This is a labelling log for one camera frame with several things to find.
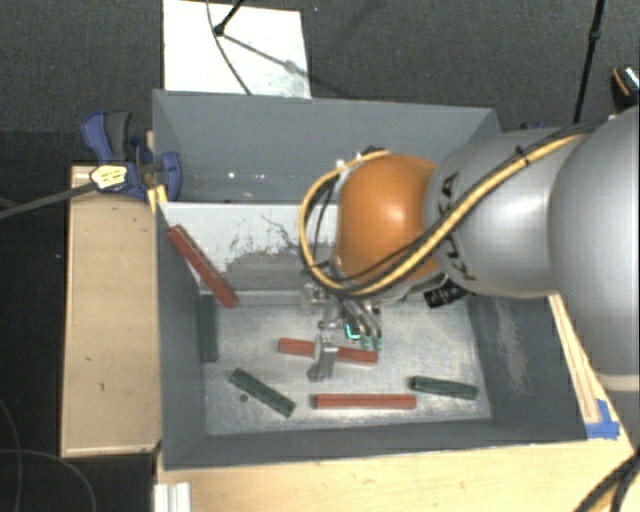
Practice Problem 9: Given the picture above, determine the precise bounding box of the red-brown flat block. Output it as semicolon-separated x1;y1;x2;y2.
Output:
166;224;240;309
277;337;380;368
309;392;418;411

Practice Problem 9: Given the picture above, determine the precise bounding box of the dark green flat block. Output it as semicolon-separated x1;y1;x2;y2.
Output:
228;367;298;419
197;294;220;364
408;375;480;402

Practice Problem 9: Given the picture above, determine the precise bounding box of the grey metal bin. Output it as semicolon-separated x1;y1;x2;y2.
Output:
151;88;589;472

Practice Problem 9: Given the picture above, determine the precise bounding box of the pale wood board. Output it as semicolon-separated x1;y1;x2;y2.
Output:
60;162;164;459

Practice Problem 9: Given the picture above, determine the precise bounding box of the black cylinder on white bracket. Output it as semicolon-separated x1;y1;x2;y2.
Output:
423;281;465;310

